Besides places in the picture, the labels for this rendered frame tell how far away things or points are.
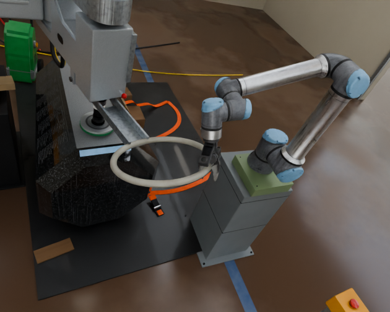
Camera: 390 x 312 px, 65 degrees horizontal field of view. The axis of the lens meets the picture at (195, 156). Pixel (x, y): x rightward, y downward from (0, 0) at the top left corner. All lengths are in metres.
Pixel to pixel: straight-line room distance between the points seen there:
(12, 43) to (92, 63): 2.20
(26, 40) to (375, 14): 5.28
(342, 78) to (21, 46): 3.12
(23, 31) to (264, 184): 2.88
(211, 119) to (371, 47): 5.23
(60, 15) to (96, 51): 0.43
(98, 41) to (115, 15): 0.16
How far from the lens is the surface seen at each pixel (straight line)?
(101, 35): 1.63
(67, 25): 1.97
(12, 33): 3.82
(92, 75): 1.73
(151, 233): 2.62
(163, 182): 1.27
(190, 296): 2.49
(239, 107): 1.33
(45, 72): 2.78
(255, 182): 1.99
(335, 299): 1.60
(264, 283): 2.76
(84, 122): 2.07
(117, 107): 1.88
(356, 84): 1.58
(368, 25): 6.47
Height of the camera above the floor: 2.24
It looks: 42 degrees down
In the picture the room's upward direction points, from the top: 21 degrees clockwise
